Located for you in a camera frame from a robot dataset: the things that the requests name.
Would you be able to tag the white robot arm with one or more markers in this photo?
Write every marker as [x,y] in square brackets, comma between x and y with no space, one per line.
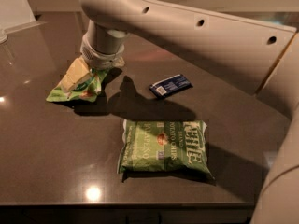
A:
[259,58]

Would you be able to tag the green rice chip bag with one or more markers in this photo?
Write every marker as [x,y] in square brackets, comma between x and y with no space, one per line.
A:
[86,91]

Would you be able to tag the dark blue snack packet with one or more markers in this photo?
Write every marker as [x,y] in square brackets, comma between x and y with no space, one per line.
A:
[170,86]

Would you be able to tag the green jalapeno potato chip bag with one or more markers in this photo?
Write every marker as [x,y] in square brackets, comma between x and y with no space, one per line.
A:
[163,146]

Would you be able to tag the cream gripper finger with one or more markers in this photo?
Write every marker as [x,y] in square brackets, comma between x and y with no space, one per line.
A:
[77,73]

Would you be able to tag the white object at left edge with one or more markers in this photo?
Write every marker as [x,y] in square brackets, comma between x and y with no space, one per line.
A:
[15,16]

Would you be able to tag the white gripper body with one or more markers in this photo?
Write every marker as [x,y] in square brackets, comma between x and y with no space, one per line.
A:
[99,59]

